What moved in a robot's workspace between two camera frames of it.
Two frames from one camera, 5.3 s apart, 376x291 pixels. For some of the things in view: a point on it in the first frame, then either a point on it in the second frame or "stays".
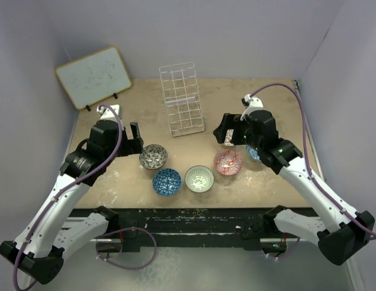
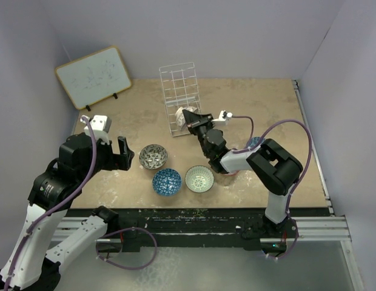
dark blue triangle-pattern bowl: [167, 182] stays
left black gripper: [133, 145] to [122, 160]
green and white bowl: [199, 179] stays
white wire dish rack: [182, 98] stays
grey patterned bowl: [153, 156] stays
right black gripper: [231, 121] to [195, 120]
